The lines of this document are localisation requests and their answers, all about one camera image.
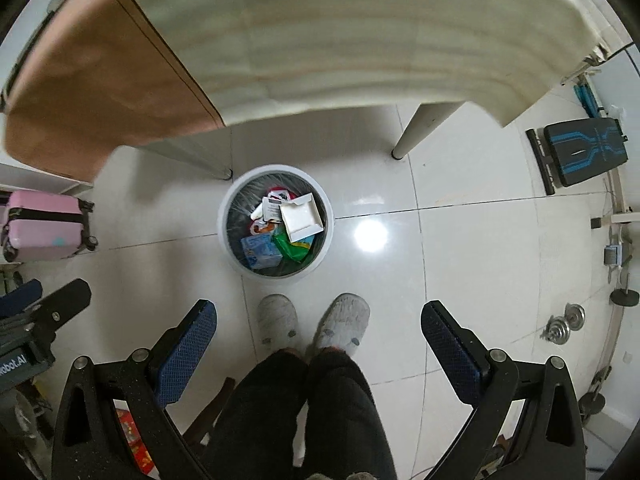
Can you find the left grey slipper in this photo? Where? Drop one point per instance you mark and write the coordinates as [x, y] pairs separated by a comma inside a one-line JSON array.
[[277, 323]]

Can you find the green snack bag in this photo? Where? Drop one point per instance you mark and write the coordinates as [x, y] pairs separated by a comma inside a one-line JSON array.
[[293, 251]]

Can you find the pink brown tablecloth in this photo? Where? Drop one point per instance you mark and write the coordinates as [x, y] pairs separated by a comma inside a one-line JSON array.
[[99, 76]]

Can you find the silver dumbbell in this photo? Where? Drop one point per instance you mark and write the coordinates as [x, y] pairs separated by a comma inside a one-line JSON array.
[[559, 327]]

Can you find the grey slipper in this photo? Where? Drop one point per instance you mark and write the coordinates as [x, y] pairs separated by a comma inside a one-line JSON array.
[[277, 323], [343, 326]]

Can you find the white trash bin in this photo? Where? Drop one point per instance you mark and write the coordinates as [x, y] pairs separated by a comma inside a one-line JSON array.
[[244, 196]]

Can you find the striped cream tablecloth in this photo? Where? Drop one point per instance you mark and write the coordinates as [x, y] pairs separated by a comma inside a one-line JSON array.
[[257, 59]]

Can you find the pink suitcase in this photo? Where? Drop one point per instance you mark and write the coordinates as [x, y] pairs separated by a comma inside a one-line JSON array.
[[39, 226]]

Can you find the red yellow box on floor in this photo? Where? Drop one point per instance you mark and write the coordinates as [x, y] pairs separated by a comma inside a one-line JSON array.
[[132, 434]]

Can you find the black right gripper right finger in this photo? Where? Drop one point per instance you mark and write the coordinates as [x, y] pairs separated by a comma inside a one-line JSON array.
[[547, 442]]

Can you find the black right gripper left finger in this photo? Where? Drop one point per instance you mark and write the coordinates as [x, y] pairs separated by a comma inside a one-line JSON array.
[[89, 442]]

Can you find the person's black trouser legs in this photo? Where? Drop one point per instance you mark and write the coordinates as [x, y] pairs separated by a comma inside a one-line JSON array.
[[291, 419]]

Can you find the blue tissue packet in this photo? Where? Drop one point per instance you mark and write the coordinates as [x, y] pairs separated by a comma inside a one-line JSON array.
[[260, 252]]

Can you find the red white snack bag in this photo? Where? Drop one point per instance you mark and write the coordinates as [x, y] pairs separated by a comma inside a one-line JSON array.
[[267, 215]]

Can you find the right grey slipper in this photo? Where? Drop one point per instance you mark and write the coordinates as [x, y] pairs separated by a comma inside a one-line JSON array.
[[343, 326]]

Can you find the black blue exercise board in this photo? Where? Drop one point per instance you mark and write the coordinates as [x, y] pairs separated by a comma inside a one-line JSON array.
[[576, 151]]

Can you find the white table leg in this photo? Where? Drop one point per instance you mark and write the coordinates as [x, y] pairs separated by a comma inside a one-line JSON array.
[[188, 151], [424, 121]]

